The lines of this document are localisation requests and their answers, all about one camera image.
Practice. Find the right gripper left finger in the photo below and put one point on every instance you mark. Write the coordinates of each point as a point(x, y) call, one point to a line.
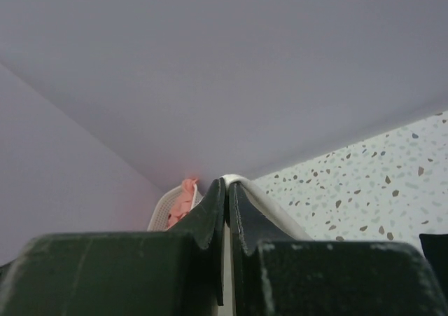
point(176, 272)

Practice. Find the folded black t-shirt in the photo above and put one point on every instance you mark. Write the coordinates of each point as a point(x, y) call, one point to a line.
point(434, 248)

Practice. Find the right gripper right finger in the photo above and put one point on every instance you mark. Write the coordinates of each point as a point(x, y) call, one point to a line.
point(274, 274)

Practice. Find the white t-shirt red print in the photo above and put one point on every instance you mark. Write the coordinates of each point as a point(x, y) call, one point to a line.
point(266, 200)

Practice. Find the pink crumpled t-shirt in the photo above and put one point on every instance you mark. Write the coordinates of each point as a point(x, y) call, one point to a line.
point(184, 202)

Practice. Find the white plastic laundry basket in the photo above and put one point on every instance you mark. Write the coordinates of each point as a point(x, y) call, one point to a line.
point(159, 218)

